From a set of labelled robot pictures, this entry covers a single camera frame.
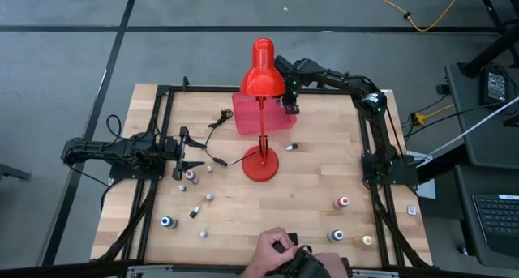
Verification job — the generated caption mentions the pink translucent plastic bin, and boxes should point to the pink translucent plastic bin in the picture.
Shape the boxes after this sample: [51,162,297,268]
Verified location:
[231,89,298,136]

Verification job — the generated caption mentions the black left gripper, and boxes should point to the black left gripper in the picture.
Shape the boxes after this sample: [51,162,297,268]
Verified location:
[164,126,208,182]

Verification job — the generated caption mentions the yellow power plug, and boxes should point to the yellow power plug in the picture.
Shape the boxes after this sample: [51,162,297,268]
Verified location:
[412,103,455,127]

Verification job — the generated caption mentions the black keyboard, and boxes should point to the black keyboard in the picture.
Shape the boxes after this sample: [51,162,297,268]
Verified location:
[472,194,519,259]

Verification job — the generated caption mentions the person's left hand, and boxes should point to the person's left hand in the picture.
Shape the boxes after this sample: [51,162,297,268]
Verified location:
[242,226,300,278]

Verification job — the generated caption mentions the grey chair base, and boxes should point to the grey chair base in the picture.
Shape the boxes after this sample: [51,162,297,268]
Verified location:
[0,163,32,182]

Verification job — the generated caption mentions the black lamp power cord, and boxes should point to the black lamp power cord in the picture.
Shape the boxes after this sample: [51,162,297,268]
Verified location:
[204,107,263,168]

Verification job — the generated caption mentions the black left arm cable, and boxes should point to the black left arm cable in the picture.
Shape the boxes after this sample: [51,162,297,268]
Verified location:
[105,114,122,143]

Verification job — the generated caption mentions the grey desk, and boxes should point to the grey desk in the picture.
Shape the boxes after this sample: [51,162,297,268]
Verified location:
[444,62,519,270]

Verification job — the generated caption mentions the black handheld device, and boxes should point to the black handheld device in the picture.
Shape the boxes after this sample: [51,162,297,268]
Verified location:
[272,232,332,278]

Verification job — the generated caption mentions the red desk lamp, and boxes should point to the red desk lamp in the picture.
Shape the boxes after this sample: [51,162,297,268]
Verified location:
[239,37,287,183]

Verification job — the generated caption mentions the white rod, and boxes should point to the white rod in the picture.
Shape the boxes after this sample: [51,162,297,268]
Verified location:
[427,96,519,158]

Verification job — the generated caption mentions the person's hand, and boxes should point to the person's hand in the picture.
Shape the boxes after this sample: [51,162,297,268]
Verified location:
[242,226,300,278]
[312,251,350,278]

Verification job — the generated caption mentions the yellow extension cord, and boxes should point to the yellow extension cord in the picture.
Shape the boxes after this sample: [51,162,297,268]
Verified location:
[362,0,466,32]

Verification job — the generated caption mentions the person's right hand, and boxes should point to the person's right hand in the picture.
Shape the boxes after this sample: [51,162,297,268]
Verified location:
[312,251,350,278]

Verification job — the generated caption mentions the black desk leg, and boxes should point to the black desk leg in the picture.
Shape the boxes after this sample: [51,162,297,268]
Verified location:
[457,20,519,79]

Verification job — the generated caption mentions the black power adapter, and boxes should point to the black power adapter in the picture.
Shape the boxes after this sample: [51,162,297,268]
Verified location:
[479,66,511,107]

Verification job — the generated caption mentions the black aluminium table frame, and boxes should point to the black aluminium table frame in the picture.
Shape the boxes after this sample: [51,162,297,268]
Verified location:
[91,75,433,271]

